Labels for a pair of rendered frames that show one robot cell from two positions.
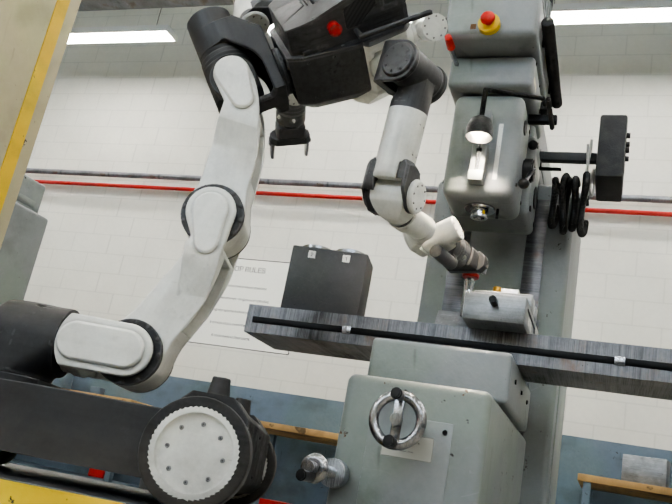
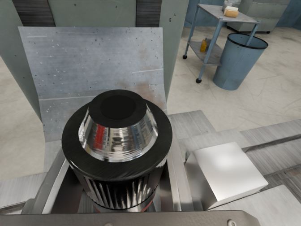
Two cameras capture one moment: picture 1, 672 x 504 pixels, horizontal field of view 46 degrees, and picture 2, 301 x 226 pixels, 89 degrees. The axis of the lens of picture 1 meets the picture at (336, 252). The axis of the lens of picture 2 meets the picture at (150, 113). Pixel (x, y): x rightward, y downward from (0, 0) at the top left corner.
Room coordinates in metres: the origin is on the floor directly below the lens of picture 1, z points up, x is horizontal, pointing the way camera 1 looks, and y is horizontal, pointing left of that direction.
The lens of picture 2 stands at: (2.03, -0.36, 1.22)
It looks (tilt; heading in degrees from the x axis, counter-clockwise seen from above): 45 degrees down; 317
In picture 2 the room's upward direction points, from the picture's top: 7 degrees clockwise
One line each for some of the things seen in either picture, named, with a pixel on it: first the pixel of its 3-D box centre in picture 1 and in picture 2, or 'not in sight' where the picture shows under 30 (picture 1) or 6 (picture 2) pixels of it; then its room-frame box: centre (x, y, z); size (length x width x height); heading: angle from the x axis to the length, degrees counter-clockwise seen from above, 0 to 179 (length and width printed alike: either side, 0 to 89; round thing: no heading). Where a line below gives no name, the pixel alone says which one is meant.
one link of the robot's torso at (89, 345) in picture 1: (115, 352); not in sight; (1.74, 0.43, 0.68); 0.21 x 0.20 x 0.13; 86
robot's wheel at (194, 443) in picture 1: (196, 453); not in sight; (1.46, 0.18, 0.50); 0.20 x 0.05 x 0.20; 86
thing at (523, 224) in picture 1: (496, 184); not in sight; (2.25, -0.45, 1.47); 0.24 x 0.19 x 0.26; 69
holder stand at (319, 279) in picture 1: (328, 284); not in sight; (2.18, 0.00, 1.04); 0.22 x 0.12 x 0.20; 77
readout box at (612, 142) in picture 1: (613, 159); not in sight; (2.23, -0.80, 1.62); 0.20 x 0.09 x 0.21; 159
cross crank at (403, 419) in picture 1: (401, 422); not in sight; (1.60, -0.20, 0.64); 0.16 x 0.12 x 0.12; 159
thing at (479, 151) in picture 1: (480, 147); not in sight; (1.97, -0.34, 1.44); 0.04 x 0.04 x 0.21; 69
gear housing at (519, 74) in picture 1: (498, 100); not in sight; (2.11, -0.39, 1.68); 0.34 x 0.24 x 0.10; 159
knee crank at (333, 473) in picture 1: (321, 469); not in sight; (1.63, -0.05, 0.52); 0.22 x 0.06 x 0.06; 159
